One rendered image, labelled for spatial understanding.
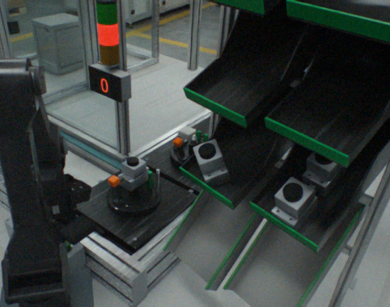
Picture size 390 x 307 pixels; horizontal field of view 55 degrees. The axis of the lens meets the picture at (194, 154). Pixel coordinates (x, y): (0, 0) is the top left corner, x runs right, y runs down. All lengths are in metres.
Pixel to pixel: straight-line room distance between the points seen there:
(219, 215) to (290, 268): 0.18
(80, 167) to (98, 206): 0.26
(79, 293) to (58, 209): 0.19
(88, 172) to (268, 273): 0.66
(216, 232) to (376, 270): 0.48
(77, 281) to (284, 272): 0.38
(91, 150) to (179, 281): 0.52
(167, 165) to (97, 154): 0.24
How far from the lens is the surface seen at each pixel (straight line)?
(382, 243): 1.20
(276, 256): 0.76
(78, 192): 0.83
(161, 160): 1.14
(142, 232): 0.91
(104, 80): 1.04
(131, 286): 0.85
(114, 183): 0.89
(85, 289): 0.71
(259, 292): 0.77
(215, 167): 0.66
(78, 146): 1.27
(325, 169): 0.62
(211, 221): 0.81
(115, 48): 1.01
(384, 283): 1.10
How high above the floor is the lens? 1.62
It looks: 33 degrees down
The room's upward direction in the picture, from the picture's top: 4 degrees clockwise
